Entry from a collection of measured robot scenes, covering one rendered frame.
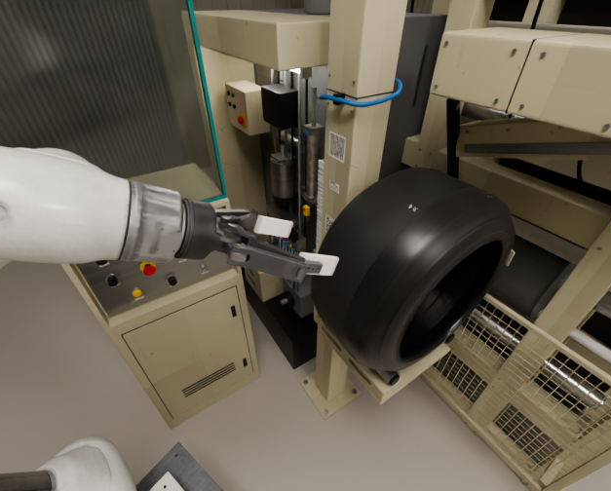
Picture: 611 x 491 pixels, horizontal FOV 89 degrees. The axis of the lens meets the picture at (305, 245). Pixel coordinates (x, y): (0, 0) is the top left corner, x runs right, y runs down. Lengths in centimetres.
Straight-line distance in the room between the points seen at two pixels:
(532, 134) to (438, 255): 48
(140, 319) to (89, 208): 107
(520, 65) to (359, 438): 175
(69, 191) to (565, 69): 87
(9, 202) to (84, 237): 6
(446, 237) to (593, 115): 36
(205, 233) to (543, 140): 91
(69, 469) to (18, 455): 147
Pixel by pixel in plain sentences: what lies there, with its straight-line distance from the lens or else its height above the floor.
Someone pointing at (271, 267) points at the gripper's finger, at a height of 160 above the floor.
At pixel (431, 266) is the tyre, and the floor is 140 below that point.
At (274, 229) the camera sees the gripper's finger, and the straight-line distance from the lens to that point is 54.
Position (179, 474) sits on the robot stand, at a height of 65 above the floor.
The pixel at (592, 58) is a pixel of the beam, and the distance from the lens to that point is 88.
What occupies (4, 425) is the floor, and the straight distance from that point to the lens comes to 260.
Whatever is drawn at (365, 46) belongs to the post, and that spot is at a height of 177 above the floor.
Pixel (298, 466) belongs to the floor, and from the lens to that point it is 193.
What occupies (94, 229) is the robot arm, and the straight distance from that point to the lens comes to 35.
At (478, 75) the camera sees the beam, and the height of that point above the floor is 170.
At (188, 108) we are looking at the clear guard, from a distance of 108.
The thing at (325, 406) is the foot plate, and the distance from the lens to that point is 202.
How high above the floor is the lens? 186
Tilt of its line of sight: 39 degrees down
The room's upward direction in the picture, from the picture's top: straight up
